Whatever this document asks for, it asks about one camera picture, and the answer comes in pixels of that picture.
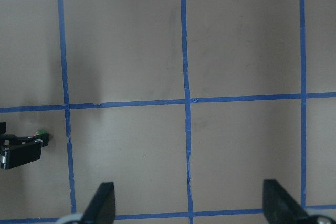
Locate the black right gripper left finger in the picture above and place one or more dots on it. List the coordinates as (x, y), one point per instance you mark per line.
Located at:
(102, 208)

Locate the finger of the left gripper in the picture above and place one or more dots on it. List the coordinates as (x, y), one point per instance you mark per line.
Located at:
(43, 138)
(18, 155)

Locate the red strawberry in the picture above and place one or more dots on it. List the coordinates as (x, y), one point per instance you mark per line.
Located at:
(40, 132)

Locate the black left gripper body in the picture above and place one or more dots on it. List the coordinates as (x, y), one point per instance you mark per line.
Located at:
(5, 143)

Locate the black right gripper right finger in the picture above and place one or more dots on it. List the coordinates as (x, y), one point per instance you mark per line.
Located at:
(279, 206)

